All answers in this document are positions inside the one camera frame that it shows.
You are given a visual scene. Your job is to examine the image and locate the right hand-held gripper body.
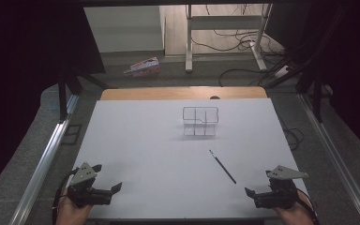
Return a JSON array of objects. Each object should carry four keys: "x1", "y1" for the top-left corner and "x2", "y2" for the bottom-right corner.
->
[{"x1": 253, "y1": 164, "x2": 309, "y2": 210}]

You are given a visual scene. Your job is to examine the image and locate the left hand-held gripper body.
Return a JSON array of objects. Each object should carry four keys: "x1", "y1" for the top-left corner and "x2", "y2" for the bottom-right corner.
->
[{"x1": 67, "y1": 161, "x2": 113, "y2": 208}]

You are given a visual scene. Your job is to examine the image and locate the thin black brush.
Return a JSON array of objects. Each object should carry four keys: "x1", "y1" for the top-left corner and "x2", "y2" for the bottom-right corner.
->
[{"x1": 208, "y1": 149, "x2": 237, "y2": 185}]

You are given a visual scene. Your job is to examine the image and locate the clear acrylic organizer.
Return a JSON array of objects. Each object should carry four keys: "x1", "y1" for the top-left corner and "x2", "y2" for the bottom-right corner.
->
[{"x1": 182, "y1": 106, "x2": 219, "y2": 137}]

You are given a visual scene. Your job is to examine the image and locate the person's left hand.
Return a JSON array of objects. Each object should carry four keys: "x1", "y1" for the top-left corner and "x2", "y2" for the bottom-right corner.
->
[{"x1": 55, "y1": 196, "x2": 93, "y2": 225}]

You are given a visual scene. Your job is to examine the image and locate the person's right hand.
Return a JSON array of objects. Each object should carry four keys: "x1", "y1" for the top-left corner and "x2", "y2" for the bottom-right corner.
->
[{"x1": 275, "y1": 190, "x2": 315, "y2": 225}]

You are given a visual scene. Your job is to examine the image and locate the black metal stand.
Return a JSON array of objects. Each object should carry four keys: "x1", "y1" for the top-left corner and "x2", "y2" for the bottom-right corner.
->
[
  {"x1": 265, "y1": 6, "x2": 349, "y2": 124},
  {"x1": 57, "y1": 69, "x2": 117, "y2": 123}
]

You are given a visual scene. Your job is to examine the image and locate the white power strip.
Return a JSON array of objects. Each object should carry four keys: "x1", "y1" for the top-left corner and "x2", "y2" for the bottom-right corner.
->
[{"x1": 274, "y1": 65, "x2": 292, "y2": 79}]

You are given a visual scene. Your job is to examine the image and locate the wooden table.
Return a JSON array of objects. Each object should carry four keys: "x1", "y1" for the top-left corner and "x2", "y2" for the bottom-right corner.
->
[{"x1": 99, "y1": 86, "x2": 268, "y2": 101}]

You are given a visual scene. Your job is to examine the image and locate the pink patterned box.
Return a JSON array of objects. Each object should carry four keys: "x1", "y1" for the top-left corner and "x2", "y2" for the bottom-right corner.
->
[{"x1": 123, "y1": 56, "x2": 162, "y2": 78}]

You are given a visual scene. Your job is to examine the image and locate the black curtain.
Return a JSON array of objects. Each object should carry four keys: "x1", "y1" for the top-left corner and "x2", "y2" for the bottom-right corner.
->
[
  {"x1": 0, "y1": 0, "x2": 107, "y2": 201},
  {"x1": 265, "y1": 0, "x2": 360, "y2": 163}
]

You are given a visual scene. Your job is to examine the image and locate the white cabinet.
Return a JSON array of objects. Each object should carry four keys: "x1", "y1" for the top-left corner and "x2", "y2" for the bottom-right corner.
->
[{"x1": 83, "y1": 5, "x2": 166, "y2": 53}]

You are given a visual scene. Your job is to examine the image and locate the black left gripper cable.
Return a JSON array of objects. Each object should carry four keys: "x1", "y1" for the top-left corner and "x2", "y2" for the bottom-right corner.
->
[{"x1": 52, "y1": 168, "x2": 79, "y2": 225}]

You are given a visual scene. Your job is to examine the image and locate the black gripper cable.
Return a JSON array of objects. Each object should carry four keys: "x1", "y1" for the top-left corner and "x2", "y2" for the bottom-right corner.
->
[
  {"x1": 52, "y1": 168, "x2": 79, "y2": 225},
  {"x1": 296, "y1": 187, "x2": 321, "y2": 225}
]

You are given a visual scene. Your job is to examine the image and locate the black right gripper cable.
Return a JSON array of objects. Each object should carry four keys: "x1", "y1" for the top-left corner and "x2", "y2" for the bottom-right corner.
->
[{"x1": 296, "y1": 187, "x2": 321, "y2": 225}]

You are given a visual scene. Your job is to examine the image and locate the looped black floor cable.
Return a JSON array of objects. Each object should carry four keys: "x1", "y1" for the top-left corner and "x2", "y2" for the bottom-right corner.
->
[{"x1": 277, "y1": 114, "x2": 305, "y2": 152}]

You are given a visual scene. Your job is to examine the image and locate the aluminium rail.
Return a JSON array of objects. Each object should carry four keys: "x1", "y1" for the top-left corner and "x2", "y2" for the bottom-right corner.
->
[
  {"x1": 298, "y1": 93, "x2": 360, "y2": 225},
  {"x1": 10, "y1": 93, "x2": 81, "y2": 225}
]

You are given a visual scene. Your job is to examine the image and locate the tangled black floor cables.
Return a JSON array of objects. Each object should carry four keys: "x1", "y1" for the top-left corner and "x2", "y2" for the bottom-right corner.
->
[{"x1": 189, "y1": 4, "x2": 286, "y2": 53}]

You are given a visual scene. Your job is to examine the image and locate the white metal desk frame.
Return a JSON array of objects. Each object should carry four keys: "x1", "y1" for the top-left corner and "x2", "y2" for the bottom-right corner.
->
[{"x1": 185, "y1": 3, "x2": 269, "y2": 74}]

